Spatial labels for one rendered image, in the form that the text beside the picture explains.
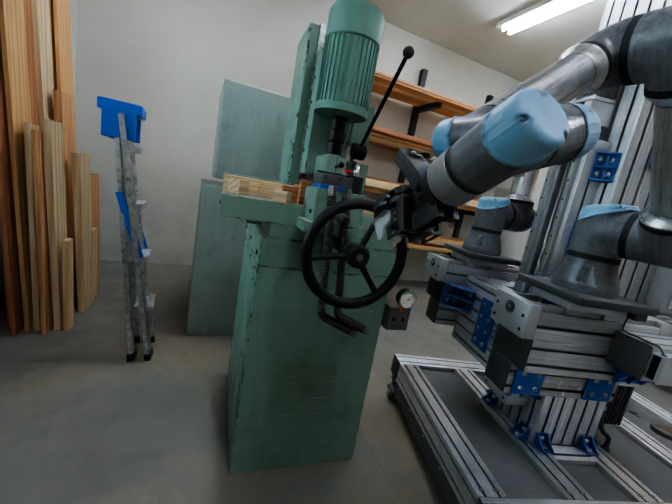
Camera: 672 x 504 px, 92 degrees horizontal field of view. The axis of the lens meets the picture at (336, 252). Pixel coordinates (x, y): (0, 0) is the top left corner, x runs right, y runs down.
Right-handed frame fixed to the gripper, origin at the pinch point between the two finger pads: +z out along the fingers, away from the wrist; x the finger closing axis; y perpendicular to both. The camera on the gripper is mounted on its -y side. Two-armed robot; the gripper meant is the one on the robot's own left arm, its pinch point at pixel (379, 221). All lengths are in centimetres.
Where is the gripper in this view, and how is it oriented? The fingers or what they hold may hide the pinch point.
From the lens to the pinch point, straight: 65.8
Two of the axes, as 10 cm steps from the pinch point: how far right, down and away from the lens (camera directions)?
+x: 9.3, 1.1, 3.4
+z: -3.6, 2.8, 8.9
